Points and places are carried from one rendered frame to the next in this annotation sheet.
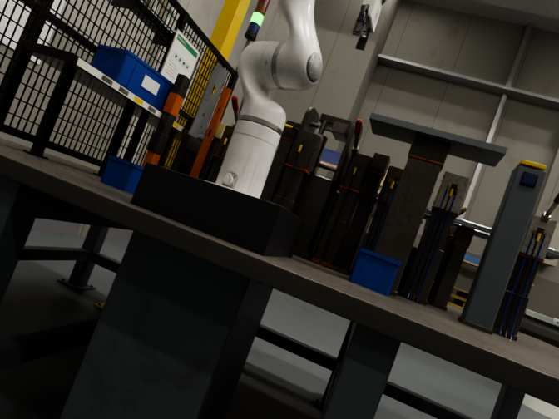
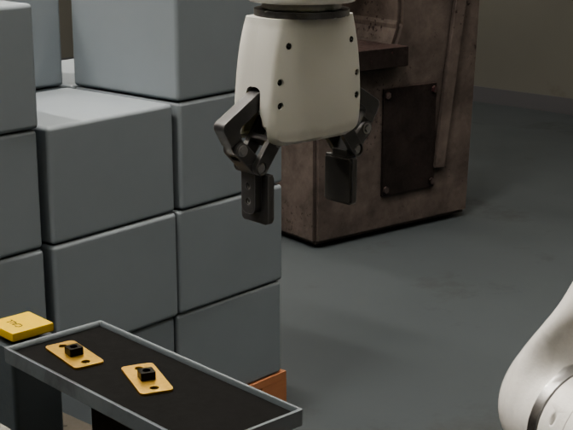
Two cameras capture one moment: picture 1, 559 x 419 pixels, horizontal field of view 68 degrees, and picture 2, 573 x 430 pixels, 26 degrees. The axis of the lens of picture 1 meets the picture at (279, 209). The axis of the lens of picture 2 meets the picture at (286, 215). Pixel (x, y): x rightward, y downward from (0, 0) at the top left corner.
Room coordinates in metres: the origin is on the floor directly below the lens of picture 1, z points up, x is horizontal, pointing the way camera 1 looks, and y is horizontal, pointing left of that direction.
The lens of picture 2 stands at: (2.24, 0.41, 1.70)
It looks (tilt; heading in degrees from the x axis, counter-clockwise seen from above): 15 degrees down; 209
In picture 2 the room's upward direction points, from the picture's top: straight up
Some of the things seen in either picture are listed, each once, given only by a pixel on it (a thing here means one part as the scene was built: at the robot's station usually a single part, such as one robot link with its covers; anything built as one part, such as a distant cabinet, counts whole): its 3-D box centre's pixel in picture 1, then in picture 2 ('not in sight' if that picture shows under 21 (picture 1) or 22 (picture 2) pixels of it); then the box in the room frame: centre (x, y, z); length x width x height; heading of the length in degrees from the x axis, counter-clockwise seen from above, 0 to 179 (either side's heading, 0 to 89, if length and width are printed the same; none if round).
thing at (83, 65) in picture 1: (136, 106); not in sight; (1.67, 0.69, 1.02); 0.90 x 0.22 x 0.03; 162
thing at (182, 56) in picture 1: (176, 70); not in sight; (1.99, 0.70, 1.30); 0.23 x 0.02 x 0.31; 162
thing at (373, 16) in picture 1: (369, 10); (301, 67); (1.37, -0.05, 1.56); 0.10 x 0.07 x 0.11; 161
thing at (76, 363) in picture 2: not in sight; (73, 351); (1.16, -0.46, 1.17); 0.08 x 0.04 x 0.01; 64
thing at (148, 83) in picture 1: (135, 82); not in sight; (1.62, 0.70, 1.10); 0.30 x 0.17 x 0.13; 156
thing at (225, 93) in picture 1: (205, 148); not in sight; (1.61, 0.36, 0.95); 0.03 x 0.01 x 0.50; 72
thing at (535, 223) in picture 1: (521, 277); not in sight; (1.22, -0.73, 0.88); 0.12 x 0.07 x 0.36; 162
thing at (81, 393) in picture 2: (432, 140); (144, 383); (1.18, -0.34, 1.16); 0.37 x 0.14 x 0.02; 72
